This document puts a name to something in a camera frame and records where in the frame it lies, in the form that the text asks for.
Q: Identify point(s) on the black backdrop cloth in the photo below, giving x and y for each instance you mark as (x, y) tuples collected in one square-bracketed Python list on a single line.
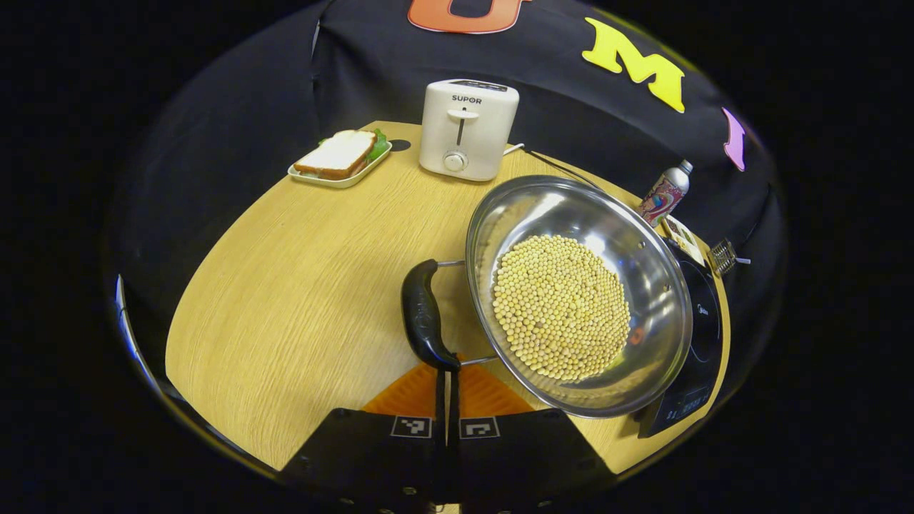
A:
[(250, 143)]

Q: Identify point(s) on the white toaster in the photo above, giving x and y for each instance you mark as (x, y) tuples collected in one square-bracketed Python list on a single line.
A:
[(468, 135)]

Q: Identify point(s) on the black induction cooktop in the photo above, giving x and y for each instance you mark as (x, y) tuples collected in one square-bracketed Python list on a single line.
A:
[(703, 335)]

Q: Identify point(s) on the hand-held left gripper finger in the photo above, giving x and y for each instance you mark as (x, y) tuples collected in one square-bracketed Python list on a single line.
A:
[(455, 450), (440, 450)]

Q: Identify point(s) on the pile of yellow soybeans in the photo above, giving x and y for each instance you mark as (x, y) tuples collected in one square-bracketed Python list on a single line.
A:
[(560, 307)]

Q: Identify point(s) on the small white device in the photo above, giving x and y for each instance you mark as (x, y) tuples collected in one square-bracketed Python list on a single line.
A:
[(684, 239)]

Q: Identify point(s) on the silver drink bottle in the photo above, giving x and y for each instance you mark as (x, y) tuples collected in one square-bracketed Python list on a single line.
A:
[(664, 196)]

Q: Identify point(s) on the stainless steel pot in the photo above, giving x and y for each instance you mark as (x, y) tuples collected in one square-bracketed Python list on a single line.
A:
[(571, 207)]

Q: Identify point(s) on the black table grommet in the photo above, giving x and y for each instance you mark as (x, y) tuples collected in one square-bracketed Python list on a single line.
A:
[(400, 145)]

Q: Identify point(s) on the white rectangular tray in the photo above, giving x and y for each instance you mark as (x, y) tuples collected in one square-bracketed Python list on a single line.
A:
[(343, 183)]

